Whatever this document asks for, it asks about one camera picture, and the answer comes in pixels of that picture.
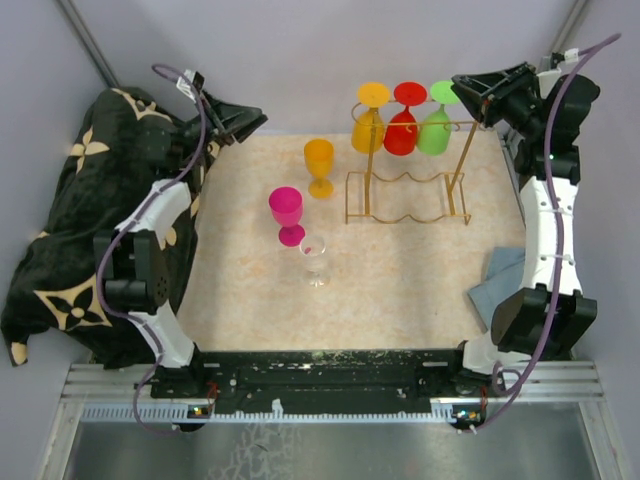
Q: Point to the black floral blanket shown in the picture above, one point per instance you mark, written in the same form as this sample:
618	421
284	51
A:
125	144

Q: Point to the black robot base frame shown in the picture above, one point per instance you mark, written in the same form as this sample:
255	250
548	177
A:
327	382

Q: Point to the gold wire glass rack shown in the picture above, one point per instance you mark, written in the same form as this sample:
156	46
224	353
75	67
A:
452	181

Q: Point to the red plastic wine glass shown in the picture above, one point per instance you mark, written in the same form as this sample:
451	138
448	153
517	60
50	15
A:
402	131

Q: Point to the pink plastic wine glass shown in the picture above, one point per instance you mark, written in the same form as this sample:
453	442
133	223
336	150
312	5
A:
286	205

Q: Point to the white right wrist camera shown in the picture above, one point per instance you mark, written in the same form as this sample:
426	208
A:
570	56

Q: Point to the grey folded cloth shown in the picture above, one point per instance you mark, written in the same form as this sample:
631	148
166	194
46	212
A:
503	276

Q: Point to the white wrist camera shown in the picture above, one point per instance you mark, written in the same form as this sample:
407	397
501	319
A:
570	56
190	83

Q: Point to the orange plastic wine glass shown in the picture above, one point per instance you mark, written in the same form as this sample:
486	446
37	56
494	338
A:
369	128
319	160

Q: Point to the clear wine glass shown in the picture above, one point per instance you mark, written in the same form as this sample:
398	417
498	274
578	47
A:
313	249

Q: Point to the green plastic wine glass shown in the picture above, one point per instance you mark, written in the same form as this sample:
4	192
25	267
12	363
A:
436	130

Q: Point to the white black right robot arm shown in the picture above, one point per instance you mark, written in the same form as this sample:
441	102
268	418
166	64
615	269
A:
548	313

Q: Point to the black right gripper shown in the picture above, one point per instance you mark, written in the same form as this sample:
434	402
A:
474	90

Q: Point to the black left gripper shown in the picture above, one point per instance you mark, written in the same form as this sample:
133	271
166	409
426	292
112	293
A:
224	120

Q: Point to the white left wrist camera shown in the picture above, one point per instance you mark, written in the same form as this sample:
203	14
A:
190	83

